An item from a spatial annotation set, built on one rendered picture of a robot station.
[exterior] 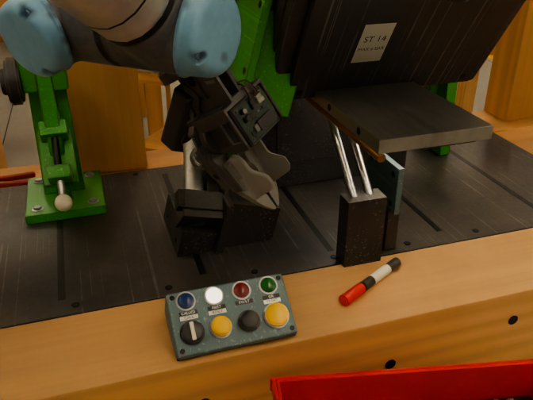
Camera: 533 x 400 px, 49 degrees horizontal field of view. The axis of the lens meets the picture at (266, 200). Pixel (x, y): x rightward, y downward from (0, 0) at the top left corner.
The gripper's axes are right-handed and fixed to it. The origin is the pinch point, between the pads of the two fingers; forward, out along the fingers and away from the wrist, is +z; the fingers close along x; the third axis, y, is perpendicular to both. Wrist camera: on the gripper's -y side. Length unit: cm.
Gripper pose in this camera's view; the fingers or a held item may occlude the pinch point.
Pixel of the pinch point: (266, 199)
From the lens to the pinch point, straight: 74.3
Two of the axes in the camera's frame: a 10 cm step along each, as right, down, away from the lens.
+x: 5.5, -6.2, 5.7
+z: 5.3, 7.8, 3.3
